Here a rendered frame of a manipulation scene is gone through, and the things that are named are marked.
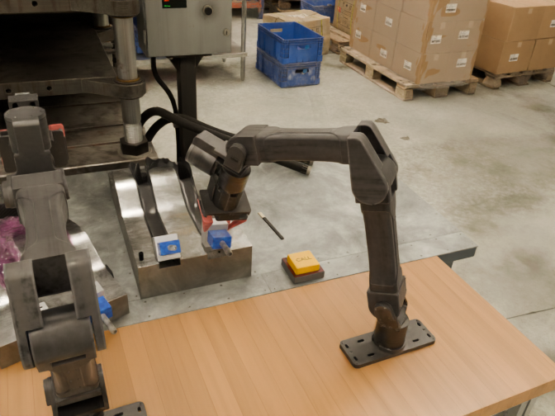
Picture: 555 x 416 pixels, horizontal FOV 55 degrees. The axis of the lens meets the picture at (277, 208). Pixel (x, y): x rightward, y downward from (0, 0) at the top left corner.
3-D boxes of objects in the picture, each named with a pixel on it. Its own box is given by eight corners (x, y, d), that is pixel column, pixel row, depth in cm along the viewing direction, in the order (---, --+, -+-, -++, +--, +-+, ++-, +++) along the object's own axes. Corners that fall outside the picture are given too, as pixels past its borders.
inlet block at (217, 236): (240, 264, 113) (242, 241, 111) (217, 267, 111) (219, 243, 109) (221, 238, 124) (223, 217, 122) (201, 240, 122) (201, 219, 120)
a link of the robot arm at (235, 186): (206, 184, 108) (213, 160, 103) (220, 168, 112) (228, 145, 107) (234, 201, 107) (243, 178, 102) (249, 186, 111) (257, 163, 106)
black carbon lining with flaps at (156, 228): (219, 243, 127) (219, 209, 122) (151, 255, 122) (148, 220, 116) (183, 175, 154) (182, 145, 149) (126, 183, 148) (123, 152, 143)
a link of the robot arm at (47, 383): (41, 374, 84) (45, 402, 80) (100, 358, 87) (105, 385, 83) (49, 400, 87) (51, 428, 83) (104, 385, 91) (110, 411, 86)
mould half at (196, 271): (251, 276, 128) (253, 229, 121) (140, 300, 119) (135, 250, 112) (196, 178, 167) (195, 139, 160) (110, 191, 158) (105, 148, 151)
